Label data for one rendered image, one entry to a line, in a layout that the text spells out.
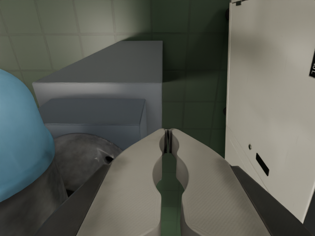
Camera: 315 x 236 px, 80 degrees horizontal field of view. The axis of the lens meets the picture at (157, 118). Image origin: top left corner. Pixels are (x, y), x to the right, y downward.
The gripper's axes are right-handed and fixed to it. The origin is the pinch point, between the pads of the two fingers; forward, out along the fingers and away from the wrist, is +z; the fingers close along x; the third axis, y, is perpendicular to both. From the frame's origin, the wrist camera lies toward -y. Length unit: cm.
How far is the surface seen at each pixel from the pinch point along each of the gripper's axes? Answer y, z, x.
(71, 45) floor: 6, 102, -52
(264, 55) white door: 4, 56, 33
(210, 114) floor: 49, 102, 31
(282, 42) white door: -1, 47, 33
